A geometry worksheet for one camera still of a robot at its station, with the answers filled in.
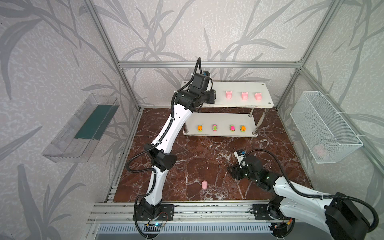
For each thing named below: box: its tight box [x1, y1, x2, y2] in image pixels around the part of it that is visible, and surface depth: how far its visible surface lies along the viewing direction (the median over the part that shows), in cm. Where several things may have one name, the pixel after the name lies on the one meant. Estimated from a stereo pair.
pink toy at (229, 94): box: [226, 91, 233, 99], surface depth 79 cm
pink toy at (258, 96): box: [254, 92, 263, 101], surface depth 79 cm
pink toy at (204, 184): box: [201, 180, 208, 190], surface depth 83 cm
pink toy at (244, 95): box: [241, 92, 249, 100], surface depth 79 cm
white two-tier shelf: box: [181, 80, 274, 138], surface depth 87 cm
